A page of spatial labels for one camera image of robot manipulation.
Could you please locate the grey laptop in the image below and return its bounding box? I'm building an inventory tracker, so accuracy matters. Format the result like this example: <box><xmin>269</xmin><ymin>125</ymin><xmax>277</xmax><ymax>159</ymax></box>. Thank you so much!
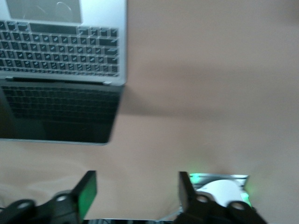
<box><xmin>0</xmin><ymin>0</ymin><xmax>129</xmax><ymax>147</ymax></box>

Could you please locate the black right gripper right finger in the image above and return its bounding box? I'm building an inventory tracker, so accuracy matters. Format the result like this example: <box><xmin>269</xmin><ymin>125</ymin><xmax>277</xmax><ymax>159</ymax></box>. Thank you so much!
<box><xmin>178</xmin><ymin>171</ymin><xmax>267</xmax><ymax>224</ymax></box>

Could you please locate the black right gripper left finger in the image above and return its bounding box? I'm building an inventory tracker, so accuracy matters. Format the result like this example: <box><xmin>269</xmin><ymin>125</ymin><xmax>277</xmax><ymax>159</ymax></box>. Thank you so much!
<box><xmin>0</xmin><ymin>170</ymin><xmax>98</xmax><ymax>224</ymax></box>

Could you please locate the brown table cover sheet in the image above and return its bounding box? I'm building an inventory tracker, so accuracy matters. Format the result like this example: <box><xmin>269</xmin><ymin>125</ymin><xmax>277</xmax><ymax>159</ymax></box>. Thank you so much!
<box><xmin>0</xmin><ymin>0</ymin><xmax>299</xmax><ymax>224</ymax></box>

